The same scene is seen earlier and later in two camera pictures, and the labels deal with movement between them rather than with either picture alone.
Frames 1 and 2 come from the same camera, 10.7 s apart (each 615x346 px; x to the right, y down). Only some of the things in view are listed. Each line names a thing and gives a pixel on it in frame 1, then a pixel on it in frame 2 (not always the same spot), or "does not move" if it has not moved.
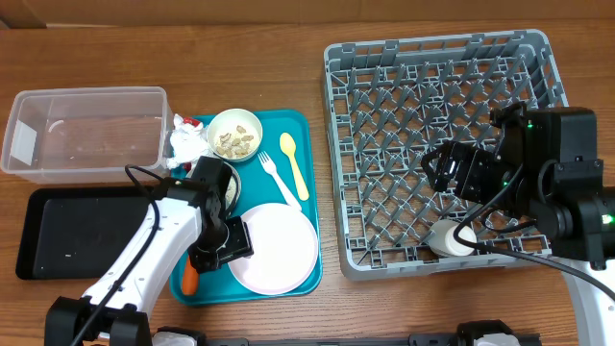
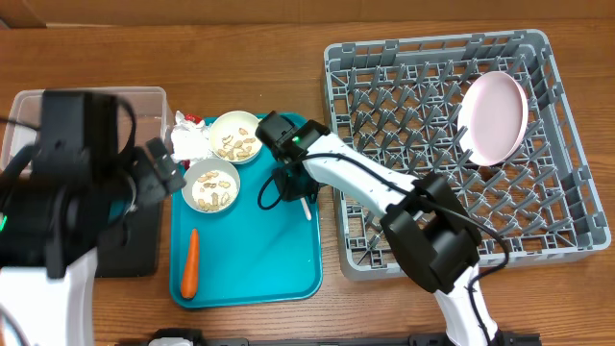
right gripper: (470, 160) to (286, 189)
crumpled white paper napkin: (188, 142) does not move
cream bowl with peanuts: (234, 135) does not move
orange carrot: (190, 280) does not move
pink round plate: (284, 250) to (492, 117)
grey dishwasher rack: (389, 104) does not move
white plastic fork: (269, 166) to (306, 209)
